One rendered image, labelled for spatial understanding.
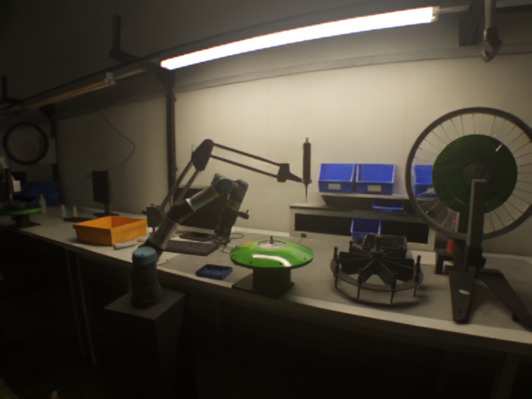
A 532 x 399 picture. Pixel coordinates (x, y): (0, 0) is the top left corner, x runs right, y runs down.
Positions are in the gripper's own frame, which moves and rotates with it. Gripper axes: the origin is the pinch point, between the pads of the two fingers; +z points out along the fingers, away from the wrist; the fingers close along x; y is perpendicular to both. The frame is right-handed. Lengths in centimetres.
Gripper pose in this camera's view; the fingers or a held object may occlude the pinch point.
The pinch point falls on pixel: (219, 250)
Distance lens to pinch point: 124.5
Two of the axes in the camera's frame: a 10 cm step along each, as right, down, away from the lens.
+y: -6.9, -3.9, -6.2
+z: -3.6, 9.2, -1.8
